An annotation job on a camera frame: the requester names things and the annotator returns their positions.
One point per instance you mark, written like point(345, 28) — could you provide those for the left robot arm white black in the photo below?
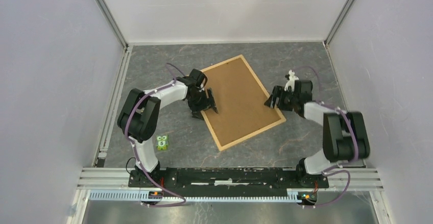
point(139, 115)

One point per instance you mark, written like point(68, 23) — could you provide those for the aluminium corner post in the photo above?
point(338, 22)
point(112, 23)

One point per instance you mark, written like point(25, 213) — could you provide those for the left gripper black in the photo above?
point(209, 102)

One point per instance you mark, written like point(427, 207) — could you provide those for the right aluminium corner post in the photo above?
point(338, 22)

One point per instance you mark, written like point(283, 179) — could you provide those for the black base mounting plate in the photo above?
point(228, 182)

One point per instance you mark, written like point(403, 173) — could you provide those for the toothed aluminium rail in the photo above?
point(152, 196)

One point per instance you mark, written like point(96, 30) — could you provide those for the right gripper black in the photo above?
point(278, 92)

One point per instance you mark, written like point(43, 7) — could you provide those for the wooden picture frame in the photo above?
point(250, 136)

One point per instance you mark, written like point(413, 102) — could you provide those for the left aluminium corner post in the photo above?
point(112, 23)

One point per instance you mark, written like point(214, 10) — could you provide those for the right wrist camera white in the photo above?
point(291, 78)

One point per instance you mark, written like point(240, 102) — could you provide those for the green owl number toy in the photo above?
point(162, 142)

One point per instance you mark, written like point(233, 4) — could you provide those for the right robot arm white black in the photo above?
point(344, 138)

